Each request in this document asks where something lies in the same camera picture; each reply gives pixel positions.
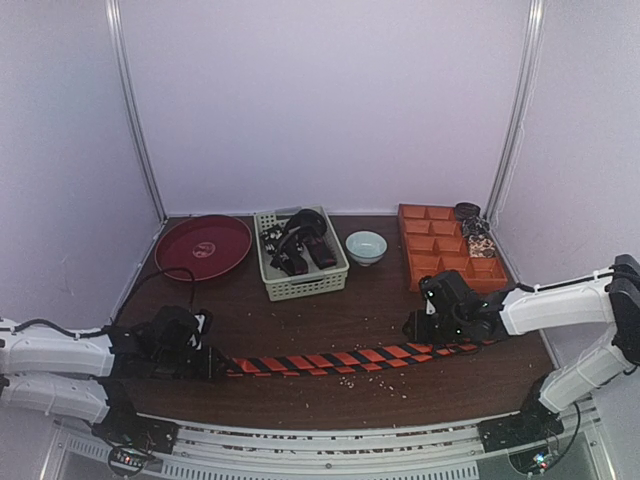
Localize red navy striped tie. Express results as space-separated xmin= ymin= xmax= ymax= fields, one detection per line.
xmin=226 ymin=342 xmax=484 ymax=378

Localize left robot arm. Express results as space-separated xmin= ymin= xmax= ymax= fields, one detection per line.
xmin=1 ymin=306 xmax=229 ymax=444

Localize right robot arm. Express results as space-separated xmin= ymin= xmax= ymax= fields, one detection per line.
xmin=403 ymin=254 xmax=639 ymax=442

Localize dark ties in basket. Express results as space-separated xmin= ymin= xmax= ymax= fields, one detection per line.
xmin=260 ymin=209 xmax=337 ymax=276

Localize rolled patterned tie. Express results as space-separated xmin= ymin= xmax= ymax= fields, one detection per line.
xmin=461 ymin=216 xmax=490 ymax=238
xmin=467 ymin=235 xmax=497 ymax=258

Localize orange compartment organizer box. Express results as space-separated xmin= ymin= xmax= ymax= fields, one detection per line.
xmin=397 ymin=204 xmax=508 ymax=294

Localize rolled dark tie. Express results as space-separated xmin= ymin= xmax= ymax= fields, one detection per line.
xmin=454 ymin=202 xmax=481 ymax=222

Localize pale blue ceramic bowl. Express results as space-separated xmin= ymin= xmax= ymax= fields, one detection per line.
xmin=345 ymin=231 xmax=388 ymax=267

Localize red round tray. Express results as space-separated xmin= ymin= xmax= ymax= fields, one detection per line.
xmin=154 ymin=215 xmax=253 ymax=282

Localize beige plastic basket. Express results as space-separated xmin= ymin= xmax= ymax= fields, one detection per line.
xmin=253 ymin=206 xmax=349 ymax=302

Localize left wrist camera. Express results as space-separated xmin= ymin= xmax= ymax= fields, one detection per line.
xmin=189 ymin=310 xmax=212 ymax=350

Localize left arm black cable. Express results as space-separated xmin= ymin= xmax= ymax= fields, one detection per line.
xmin=102 ymin=267 xmax=199 ymax=336

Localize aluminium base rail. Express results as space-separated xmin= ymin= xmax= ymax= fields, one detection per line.
xmin=49 ymin=392 xmax=616 ymax=480

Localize right aluminium frame post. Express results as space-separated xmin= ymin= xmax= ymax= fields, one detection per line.
xmin=485 ymin=0 xmax=546 ymax=225

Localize aluminium frame post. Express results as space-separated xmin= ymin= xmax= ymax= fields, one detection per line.
xmin=105 ymin=0 xmax=167 ymax=222
xmin=485 ymin=0 xmax=546 ymax=225

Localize left aluminium frame post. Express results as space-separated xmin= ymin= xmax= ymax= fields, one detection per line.
xmin=105 ymin=0 xmax=167 ymax=222

